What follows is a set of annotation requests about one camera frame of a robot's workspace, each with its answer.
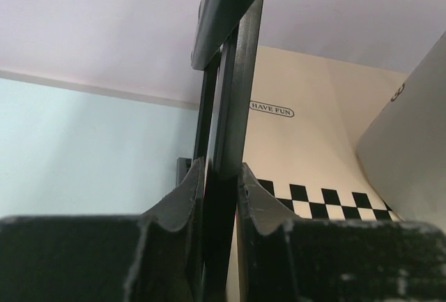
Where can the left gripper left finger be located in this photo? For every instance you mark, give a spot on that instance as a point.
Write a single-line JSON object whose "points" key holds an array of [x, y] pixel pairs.
{"points": [[154, 256]]}

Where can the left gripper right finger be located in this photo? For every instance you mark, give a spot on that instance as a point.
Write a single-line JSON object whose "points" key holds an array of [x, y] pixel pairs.
{"points": [[283, 257]]}

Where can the beige three-tier shelf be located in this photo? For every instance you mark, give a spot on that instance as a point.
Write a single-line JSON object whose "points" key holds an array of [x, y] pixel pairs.
{"points": [[296, 120]]}

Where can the grey paper roll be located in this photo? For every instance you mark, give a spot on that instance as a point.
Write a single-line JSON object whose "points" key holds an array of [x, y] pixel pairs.
{"points": [[402, 152]]}

